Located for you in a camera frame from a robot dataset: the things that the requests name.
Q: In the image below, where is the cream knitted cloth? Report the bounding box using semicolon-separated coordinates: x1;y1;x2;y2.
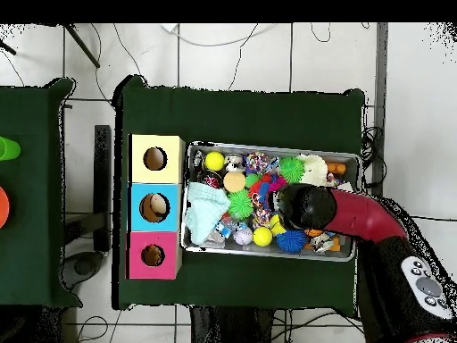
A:
296;153;329;187

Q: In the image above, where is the wooden box with three holes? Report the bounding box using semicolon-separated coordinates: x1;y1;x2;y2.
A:
127;133;187;280

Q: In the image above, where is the clear mesh bin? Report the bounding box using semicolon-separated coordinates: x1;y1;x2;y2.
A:
180;140;361;264

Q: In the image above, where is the orange foam disc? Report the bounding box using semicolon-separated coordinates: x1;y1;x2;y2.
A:
221;171;247;194

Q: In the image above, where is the green spiky ball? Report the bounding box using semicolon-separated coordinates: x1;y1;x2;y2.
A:
278;156;306;184
228;188;254;220

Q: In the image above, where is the silver soda can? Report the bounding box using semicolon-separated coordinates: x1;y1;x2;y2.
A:
224;153;246;175

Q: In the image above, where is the mint green cloth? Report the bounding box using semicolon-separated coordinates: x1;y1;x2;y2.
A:
184;181;232;247

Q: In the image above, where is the yellow ball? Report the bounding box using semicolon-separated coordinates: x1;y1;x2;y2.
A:
204;150;227;172
253;226;275;248

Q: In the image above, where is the dark green table cloth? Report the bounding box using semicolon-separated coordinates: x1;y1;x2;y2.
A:
112;74;367;315
0;77;76;308

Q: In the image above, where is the blue spiky ball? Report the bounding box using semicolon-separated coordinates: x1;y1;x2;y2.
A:
277;230;308;254

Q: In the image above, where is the black tripod leg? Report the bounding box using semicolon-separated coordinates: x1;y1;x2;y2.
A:
60;22;101;69

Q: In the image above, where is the green cup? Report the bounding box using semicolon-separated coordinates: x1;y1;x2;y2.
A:
0;135;22;162

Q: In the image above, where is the orange round object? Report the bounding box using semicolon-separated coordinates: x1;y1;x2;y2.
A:
0;185;12;230

